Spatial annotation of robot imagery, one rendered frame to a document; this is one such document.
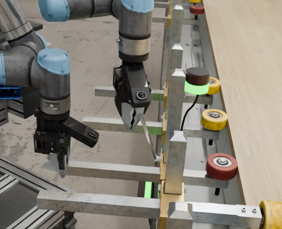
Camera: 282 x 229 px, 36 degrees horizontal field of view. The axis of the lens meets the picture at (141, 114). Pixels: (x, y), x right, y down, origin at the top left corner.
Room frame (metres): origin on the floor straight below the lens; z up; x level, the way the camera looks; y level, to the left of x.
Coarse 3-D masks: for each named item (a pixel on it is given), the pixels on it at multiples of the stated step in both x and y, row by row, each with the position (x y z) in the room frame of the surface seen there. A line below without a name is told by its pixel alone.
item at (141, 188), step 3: (141, 183) 1.10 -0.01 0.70; (144, 183) 1.10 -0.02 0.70; (141, 186) 1.08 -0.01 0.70; (144, 186) 1.08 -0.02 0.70; (141, 189) 1.06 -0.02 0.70; (144, 189) 1.07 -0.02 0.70; (138, 192) 1.05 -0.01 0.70; (141, 192) 1.05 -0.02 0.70; (138, 195) 1.04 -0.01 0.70; (141, 195) 1.04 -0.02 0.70
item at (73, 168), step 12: (72, 168) 0.95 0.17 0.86; (84, 168) 0.95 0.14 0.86; (96, 168) 0.95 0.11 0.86; (108, 168) 0.95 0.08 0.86; (120, 168) 0.95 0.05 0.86; (132, 168) 0.96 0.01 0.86; (144, 168) 0.96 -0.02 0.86; (156, 168) 0.96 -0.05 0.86; (144, 180) 0.94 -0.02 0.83; (156, 180) 0.94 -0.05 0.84; (192, 180) 0.93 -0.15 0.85; (204, 180) 0.93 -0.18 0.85; (216, 180) 0.93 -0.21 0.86; (228, 180) 0.93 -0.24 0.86
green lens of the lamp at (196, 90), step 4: (188, 84) 0.97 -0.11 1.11; (208, 84) 0.98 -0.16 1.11; (188, 88) 0.97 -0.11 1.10; (192, 88) 0.96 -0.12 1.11; (196, 88) 0.96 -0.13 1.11; (200, 88) 0.96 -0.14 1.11; (204, 88) 0.96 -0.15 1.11; (188, 92) 0.97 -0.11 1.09; (192, 92) 0.96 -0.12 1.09; (196, 92) 0.96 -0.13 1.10; (200, 92) 0.96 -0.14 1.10; (204, 92) 0.97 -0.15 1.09
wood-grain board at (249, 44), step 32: (224, 0) 2.63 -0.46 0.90; (256, 0) 2.68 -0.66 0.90; (224, 32) 2.03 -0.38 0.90; (256, 32) 2.06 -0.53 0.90; (224, 64) 1.63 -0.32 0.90; (256, 64) 1.65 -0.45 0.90; (224, 96) 1.34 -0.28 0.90; (256, 96) 1.35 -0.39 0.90; (256, 128) 1.14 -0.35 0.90; (256, 160) 0.97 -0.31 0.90; (256, 192) 0.83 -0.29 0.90
